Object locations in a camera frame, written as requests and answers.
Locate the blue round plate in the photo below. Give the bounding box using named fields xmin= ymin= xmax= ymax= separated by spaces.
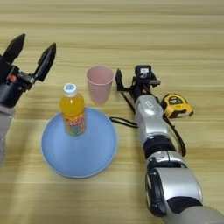
xmin=40 ymin=106 xmax=118 ymax=179

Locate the pink plastic cup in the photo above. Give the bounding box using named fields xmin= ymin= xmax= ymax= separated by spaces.
xmin=86 ymin=66 xmax=115 ymax=106

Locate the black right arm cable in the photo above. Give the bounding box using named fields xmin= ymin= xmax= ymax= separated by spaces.
xmin=161 ymin=113 xmax=187 ymax=158

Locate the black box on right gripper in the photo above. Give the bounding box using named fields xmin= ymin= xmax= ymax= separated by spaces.
xmin=134 ymin=64 xmax=153 ymax=81

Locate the yellow black tape measure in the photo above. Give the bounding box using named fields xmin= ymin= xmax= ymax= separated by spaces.
xmin=160 ymin=93 xmax=194 ymax=119

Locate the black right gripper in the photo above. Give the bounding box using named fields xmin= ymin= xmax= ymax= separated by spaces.
xmin=115 ymin=67 xmax=162 ymax=102

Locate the orange juice bottle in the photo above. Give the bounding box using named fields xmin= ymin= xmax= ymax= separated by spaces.
xmin=59 ymin=83 xmax=88 ymax=137

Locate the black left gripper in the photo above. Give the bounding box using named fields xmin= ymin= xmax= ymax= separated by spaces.
xmin=0 ymin=33 xmax=57 ymax=109

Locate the thin black strap cord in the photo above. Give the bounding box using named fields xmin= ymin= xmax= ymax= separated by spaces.
xmin=109 ymin=116 xmax=138 ymax=130

